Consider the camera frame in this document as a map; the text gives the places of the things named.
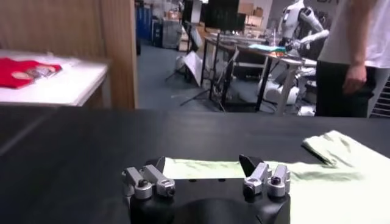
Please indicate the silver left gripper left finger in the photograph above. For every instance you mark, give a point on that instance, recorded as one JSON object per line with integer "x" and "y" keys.
{"x": 158, "y": 179}

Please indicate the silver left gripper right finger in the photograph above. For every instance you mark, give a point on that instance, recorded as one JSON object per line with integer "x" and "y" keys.
{"x": 259, "y": 176}

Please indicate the light green t-shirt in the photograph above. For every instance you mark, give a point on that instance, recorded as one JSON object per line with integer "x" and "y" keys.
{"x": 335, "y": 198}

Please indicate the cluttered office desk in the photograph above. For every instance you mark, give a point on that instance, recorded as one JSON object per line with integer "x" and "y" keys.
{"x": 288, "y": 88}

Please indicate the white reflector board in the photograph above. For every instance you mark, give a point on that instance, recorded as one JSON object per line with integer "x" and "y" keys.
{"x": 193, "y": 65}

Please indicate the folded teal cloth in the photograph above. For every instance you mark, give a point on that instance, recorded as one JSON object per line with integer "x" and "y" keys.
{"x": 265, "y": 48}

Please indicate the white side table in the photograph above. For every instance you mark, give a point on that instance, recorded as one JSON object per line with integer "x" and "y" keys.
{"x": 67, "y": 88}

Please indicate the white air cooler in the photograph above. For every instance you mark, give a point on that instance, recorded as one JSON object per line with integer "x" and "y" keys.
{"x": 384, "y": 100}

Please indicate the grey metal cabinet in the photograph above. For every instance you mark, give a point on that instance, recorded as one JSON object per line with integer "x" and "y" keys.
{"x": 172, "y": 33}

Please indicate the blue storage cabinet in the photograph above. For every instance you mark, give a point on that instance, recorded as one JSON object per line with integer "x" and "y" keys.
{"x": 143, "y": 22}

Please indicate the white humanoid robot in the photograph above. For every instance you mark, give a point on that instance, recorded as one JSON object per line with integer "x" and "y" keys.
{"x": 292, "y": 18}

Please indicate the black monitor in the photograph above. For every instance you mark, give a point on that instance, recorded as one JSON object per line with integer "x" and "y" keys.
{"x": 222, "y": 15}

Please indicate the wooden partition screen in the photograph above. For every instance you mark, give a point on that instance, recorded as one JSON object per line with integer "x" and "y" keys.
{"x": 61, "y": 24}

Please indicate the red folded shirt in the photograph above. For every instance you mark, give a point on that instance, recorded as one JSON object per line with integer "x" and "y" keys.
{"x": 12, "y": 68}

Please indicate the person in white t-shirt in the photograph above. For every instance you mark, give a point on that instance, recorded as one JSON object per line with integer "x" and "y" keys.
{"x": 377, "y": 30}

